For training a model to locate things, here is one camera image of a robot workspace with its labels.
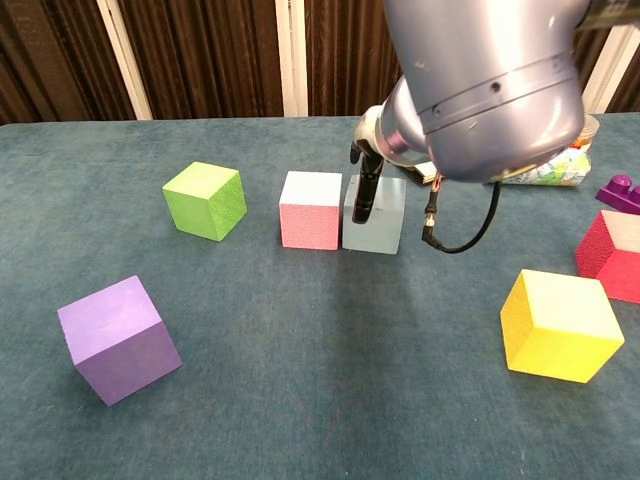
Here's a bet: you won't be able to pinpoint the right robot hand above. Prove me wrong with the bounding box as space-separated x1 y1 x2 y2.
348 104 386 226

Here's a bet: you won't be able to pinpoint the light blue foam cube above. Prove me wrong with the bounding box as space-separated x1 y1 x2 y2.
342 174 407 255

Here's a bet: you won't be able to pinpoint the green foam cube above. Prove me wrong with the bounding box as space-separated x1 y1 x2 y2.
161 161 249 244

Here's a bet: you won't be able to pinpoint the red foam cube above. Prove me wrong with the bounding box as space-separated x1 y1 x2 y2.
573 209 640 305

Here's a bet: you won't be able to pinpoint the dark red folding fan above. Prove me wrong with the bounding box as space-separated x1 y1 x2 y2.
407 159 439 186

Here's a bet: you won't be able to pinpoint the pink foam cube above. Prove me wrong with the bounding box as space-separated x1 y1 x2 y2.
278 170 344 251

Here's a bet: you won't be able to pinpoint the teal table cloth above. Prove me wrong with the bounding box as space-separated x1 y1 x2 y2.
0 112 640 480

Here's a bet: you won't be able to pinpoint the printed light blue drink can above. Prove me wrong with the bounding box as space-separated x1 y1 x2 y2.
499 149 592 190

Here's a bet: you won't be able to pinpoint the dark brown pleated curtain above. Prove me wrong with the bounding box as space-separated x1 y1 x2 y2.
0 0 640 126

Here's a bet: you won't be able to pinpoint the clear jar orange contents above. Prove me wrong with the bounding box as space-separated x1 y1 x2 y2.
569 113 601 151

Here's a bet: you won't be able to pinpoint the yellow foam cube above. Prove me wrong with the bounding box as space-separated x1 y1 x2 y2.
499 268 626 385

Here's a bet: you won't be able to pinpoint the purple toy brick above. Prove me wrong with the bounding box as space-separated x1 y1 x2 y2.
594 173 640 220

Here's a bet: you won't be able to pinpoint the purple foam cube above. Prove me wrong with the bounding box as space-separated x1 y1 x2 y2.
56 274 183 408

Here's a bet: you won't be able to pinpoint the white frame post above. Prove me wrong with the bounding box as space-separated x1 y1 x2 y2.
95 0 154 121
274 0 309 118
582 24 640 114

